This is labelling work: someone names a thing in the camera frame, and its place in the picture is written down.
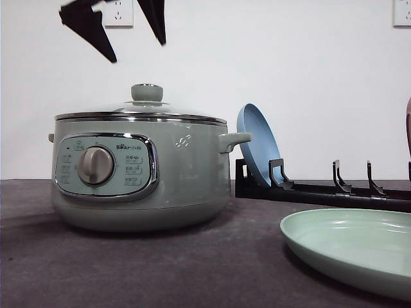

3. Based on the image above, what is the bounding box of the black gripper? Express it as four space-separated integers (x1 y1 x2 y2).
59 0 166 63

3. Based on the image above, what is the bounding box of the glass steamer lid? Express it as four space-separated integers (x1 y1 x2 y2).
55 83 227 124

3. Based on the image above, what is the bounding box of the green plate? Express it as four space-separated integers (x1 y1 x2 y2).
279 208 411 300

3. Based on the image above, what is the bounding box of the green electric steamer pot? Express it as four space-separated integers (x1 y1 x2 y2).
48 112 252 233

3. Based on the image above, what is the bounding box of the blue plate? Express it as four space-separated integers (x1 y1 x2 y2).
236 103 283 186

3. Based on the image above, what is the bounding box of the black plate rack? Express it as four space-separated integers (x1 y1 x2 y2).
235 158 411 210

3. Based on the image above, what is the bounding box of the white wall socket left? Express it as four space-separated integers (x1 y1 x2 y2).
103 0 134 29

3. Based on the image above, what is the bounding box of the white wall socket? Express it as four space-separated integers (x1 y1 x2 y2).
103 0 134 29
393 0 411 28

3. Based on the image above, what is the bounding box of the white wall socket right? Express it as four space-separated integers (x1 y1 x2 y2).
393 0 411 28

